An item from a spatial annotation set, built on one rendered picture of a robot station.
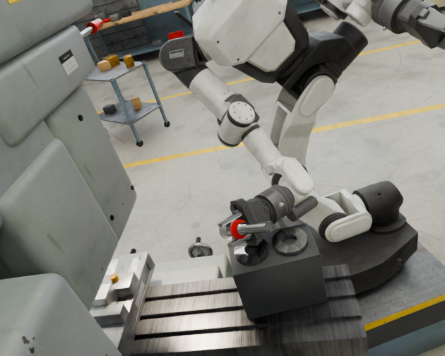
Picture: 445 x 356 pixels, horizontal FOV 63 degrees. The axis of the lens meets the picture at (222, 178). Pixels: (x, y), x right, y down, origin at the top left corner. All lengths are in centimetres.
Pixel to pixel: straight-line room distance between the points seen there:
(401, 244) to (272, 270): 89
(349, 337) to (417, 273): 88
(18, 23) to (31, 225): 30
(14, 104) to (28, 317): 31
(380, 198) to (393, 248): 21
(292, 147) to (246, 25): 47
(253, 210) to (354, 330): 39
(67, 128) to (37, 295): 38
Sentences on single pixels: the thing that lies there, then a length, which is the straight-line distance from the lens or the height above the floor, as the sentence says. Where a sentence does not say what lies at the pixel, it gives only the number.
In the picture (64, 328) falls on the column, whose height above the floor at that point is 152.
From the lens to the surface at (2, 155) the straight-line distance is 57.
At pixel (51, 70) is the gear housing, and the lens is 70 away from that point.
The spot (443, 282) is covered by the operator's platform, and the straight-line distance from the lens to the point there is 182.
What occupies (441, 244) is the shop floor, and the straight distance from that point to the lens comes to 253.
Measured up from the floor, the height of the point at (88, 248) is 142.
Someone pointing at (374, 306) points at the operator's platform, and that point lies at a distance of 171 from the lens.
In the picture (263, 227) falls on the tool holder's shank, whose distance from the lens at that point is 79.
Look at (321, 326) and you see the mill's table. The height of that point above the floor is 94.
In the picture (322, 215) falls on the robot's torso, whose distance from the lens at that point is 155.
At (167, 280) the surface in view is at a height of 86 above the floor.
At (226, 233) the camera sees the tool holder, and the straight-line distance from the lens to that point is 90.
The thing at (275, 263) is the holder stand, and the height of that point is 112.
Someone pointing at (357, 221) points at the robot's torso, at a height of 71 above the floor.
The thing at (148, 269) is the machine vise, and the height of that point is 96.
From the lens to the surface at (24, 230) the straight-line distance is 57.
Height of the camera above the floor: 181
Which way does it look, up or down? 33 degrees down
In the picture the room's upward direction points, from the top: 17 degrees counter-clockwise
